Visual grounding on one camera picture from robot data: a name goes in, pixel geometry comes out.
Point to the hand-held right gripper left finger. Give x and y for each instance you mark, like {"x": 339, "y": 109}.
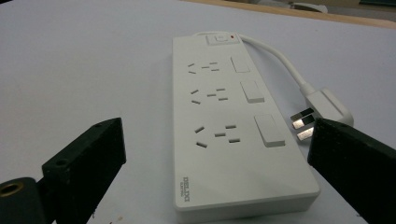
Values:
{"x": 84, "y": 161}

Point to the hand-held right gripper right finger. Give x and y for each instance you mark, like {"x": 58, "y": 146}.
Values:
{"x": 358, "y": 165}

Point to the white power strip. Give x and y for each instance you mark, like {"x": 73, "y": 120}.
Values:
{"x": 230, "y": 161}

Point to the white power plug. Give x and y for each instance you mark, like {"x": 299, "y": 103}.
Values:
{"x": 328, "y": 107}

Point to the white background object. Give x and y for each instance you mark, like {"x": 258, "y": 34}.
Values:
{"x": 311, "y": 6}

